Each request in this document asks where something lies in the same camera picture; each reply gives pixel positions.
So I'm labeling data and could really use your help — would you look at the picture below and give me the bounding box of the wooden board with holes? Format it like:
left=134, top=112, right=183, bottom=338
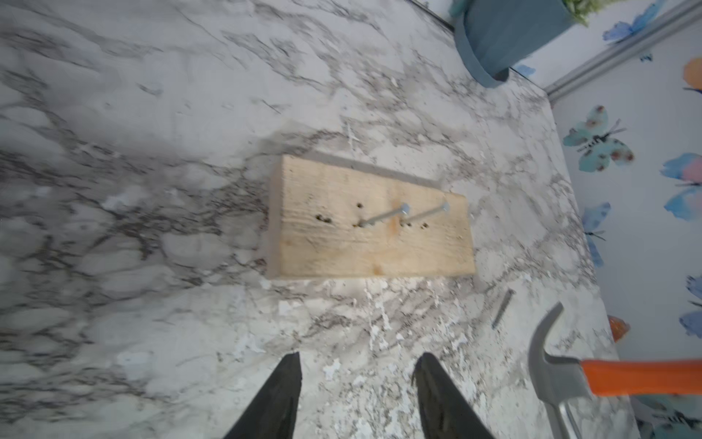
left=267, top=155, right=476, bottom=280

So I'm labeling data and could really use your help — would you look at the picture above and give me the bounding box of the middle steel nail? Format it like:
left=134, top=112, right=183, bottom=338
left=400, top=201, right=450, bottom=226

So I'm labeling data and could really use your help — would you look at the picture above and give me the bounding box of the blue pot green plant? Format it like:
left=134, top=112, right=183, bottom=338
left=449, top=0, right=611, bottom=89

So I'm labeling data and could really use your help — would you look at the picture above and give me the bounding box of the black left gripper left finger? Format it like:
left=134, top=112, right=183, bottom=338
left=224, top=352, right=303, bottom=439

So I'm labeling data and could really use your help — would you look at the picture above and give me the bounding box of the dark steel nail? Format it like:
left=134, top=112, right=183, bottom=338
left=491, top=289, right=516, bottom=329

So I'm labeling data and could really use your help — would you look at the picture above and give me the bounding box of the orange handled claw hammer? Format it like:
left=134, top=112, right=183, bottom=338
left=528, top=303, right=701, bottom=438

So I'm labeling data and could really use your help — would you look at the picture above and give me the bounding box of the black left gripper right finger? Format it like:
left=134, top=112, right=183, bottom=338
left=412, top=352, right=494, bottom=439

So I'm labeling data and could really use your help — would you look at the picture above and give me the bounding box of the left steel nail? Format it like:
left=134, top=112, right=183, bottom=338
left=358, top=203, right=411, bottom=228

